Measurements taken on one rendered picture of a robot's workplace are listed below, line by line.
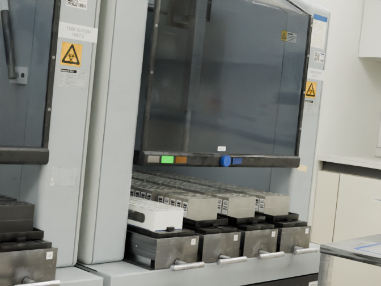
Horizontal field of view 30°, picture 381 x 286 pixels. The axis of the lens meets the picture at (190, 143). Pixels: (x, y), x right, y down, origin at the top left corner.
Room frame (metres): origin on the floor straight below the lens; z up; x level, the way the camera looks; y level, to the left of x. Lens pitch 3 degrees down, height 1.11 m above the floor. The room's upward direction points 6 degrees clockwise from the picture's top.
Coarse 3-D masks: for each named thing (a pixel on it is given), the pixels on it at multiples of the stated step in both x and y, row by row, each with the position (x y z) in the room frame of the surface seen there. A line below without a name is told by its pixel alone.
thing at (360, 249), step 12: (348, 240) 1.74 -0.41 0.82; (360, 240) 1.76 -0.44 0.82; (372, 240) 1.78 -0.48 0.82; (324, 252) 1.63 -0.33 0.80; (336, 252) 1.62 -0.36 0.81; (348, 252) 1.60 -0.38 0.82; (360, 252) 1.59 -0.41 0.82; (372, 252) 1.61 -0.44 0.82; (324, 264) 1.64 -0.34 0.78; (372, 264) 1.56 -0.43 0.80; (324, 276) 1.63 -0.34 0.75
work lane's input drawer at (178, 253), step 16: (128, 224) 1.67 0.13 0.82; (128, 240) 1.65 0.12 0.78; (144, 240) 1.61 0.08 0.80; (160, 240) 1.59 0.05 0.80; (176, 240) 1.62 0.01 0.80; (192, 240) 1.66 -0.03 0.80; (144, 256) 1.61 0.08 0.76; (160, 256) 1.59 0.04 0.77; (176, 256) 1.63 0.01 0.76; (192, 256) 1.66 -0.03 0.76
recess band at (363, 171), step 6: (324, 162) 4.13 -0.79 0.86; (330, 162) 4.10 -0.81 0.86; (324, 168) 4.12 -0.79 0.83; (330, 168) 4.10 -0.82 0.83; (336, 168) 4.07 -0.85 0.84; (342, 168) 4.04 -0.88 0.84; (348, 168) 4.01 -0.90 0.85; (354, 168) 3.98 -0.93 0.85; (360, 168) 3.96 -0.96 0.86; (366, 168) 3.93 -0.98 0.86; (354, 174) 3.98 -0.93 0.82; (360, 174) 3.96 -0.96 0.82; (366, 174) 3.93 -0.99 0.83; (372, 174) 3.90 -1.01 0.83; (378, 174) 3.88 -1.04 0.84
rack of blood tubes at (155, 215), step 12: (132, 204) 1.67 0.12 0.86; (144, 204) 1.70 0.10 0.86; (156, 204) 1.71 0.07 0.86; (132, 216) 1.82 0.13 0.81; (144, 216) 1.78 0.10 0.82; (156, 216) 1.62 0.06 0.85; (168, 216) 1.65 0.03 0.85; (180, 216) 1.68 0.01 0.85; (156, 228) 1.63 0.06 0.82; (180, 228) 1.68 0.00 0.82
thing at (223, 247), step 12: (192, 228) 1.73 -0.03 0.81; (204, 228) 1.72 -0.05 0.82; (216, 228) 1.74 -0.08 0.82; (228, 228) 1.76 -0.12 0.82; (204, 240) 1.69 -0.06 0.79; (216, 240) 1.72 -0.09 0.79; (228, 240) 1.75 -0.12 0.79; (204, 252) 1.69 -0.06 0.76; (216, 252) 1.72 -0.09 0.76; (228, 252) 1.76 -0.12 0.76
